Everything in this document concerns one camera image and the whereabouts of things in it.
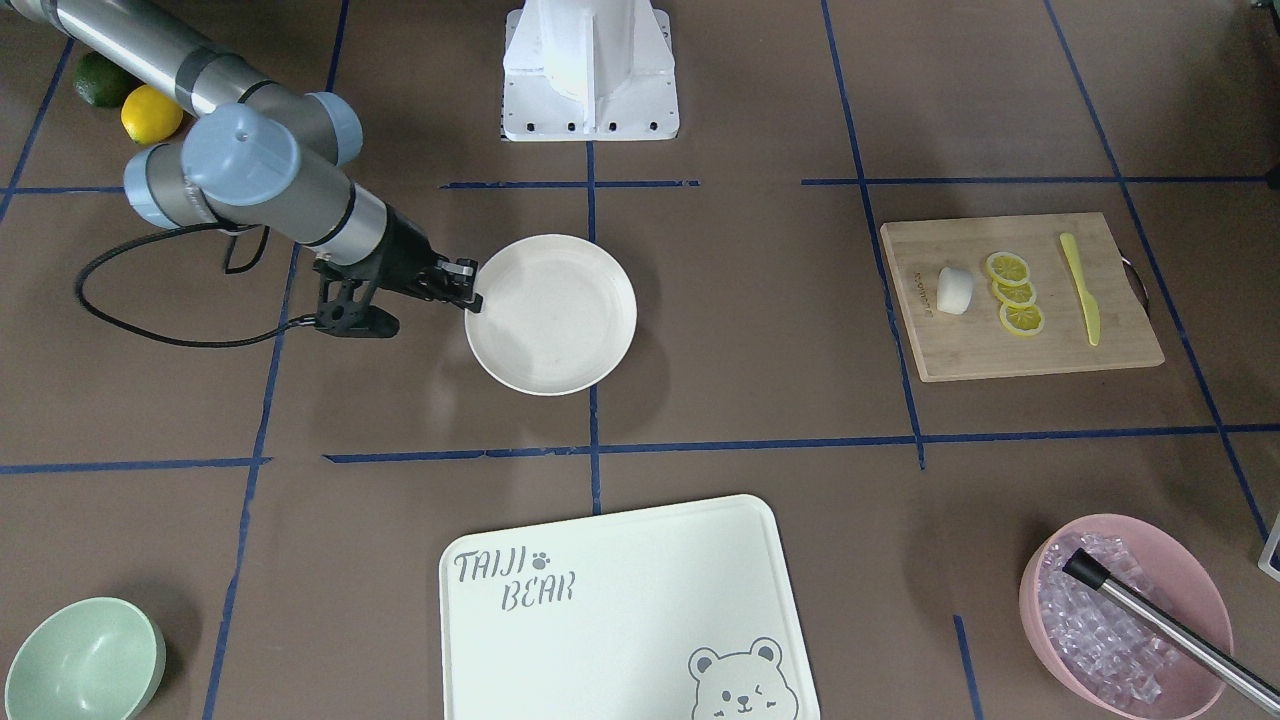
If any steel tongs black tip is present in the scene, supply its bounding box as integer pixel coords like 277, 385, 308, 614
1061, 548, 1279, 717

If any green bowl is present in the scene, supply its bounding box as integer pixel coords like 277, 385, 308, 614
4, 597, 166, 719

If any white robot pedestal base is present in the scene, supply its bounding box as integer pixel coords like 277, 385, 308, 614
500, 1, 681, 143

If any white bun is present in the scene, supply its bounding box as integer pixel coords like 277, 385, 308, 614
936, 266, 977, 316

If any pink bowl with ice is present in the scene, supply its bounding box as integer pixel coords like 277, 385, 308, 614
1019, 514, 1235, 719

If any yellow plastic knife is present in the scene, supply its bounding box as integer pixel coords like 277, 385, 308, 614
1059, 232, 1101, 347

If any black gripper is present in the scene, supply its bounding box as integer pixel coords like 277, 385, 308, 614
314, 209, 484, 338

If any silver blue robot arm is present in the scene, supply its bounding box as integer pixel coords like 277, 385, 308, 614
9, 1, 483, 338

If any yellow lemon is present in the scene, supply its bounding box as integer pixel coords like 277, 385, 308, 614
119, 86, 186, 146

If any white round plate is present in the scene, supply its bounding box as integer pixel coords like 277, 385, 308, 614
463, 234, 637, 396

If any green avocado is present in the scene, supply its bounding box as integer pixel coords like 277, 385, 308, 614
73, 51, 142, 109

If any lemon slice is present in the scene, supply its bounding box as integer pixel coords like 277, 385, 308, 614
998, 304, 1044, 337
991, 281, 1038, 309
984, 251, 1030, 287

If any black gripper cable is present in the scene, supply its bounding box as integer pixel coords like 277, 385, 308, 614
76, 222, 326, 348

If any bamboo cutting board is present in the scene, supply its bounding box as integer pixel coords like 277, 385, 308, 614
879, 211, 1165, 382

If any cream bear tray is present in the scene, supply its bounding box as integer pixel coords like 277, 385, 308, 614
438, 495, 820, 719

